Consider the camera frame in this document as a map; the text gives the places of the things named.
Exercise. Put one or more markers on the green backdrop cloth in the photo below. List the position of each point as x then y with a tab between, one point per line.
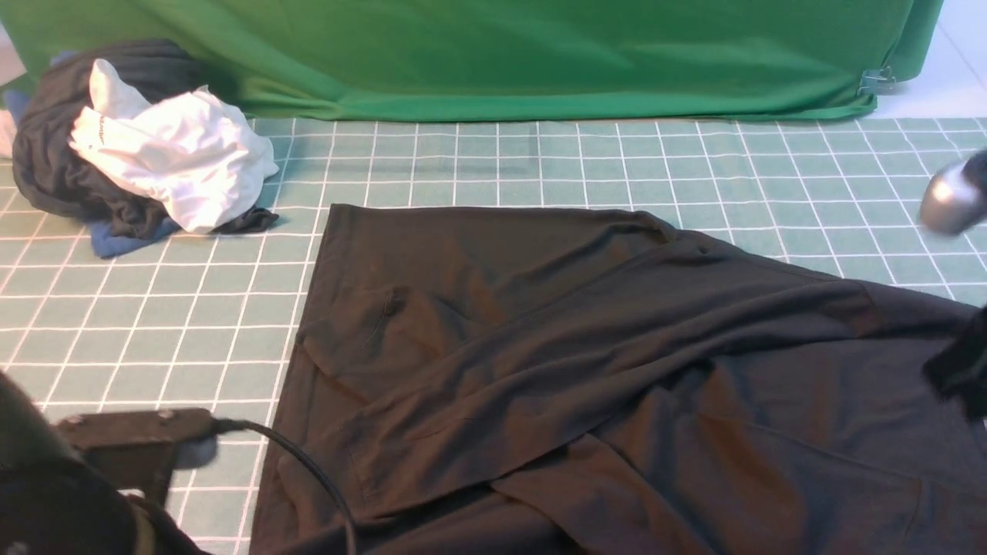
508	61

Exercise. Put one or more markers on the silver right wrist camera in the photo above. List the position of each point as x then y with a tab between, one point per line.
955	199

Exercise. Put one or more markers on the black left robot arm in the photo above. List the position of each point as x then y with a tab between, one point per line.
53	503

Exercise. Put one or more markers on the dark gray long-sleeved shirt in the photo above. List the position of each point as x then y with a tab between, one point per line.
480	381

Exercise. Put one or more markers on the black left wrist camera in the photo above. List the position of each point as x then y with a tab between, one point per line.
142	450

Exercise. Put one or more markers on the metal binder clip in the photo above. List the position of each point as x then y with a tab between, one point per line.
878	82

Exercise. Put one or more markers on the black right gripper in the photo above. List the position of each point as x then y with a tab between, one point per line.
958	373

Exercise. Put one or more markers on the dark gray crumpled garment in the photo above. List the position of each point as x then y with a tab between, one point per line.
157	68

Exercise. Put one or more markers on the green grid cutting mat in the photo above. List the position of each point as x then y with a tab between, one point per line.
208	322

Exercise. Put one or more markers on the white crumpled shirt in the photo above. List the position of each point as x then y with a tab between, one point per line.
194	154

